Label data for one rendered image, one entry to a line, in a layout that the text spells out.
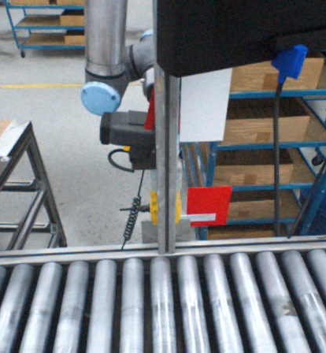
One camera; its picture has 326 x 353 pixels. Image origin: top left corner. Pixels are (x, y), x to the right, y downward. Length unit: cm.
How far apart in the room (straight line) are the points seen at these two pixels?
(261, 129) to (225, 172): 22
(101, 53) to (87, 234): 130
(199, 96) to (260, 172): 76
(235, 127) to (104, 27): 61
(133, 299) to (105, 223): 120
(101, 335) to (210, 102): 50
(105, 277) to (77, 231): 114
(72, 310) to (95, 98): 46
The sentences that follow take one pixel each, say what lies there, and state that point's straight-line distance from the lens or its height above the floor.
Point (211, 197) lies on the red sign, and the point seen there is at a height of 89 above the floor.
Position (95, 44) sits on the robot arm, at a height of 118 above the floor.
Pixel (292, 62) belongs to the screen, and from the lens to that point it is 45.
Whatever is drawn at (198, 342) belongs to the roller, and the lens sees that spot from 72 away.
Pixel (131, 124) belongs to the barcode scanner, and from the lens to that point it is 63.
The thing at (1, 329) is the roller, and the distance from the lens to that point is 80.
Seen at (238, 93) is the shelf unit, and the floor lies 94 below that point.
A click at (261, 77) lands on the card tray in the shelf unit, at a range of 112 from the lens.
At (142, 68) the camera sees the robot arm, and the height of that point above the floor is 109.
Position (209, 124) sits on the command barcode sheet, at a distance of 64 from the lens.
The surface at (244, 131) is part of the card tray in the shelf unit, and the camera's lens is 119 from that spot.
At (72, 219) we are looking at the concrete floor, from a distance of 199.
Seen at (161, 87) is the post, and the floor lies 118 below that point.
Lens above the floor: 141
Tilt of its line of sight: 40 degrees down
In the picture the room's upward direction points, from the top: straight up
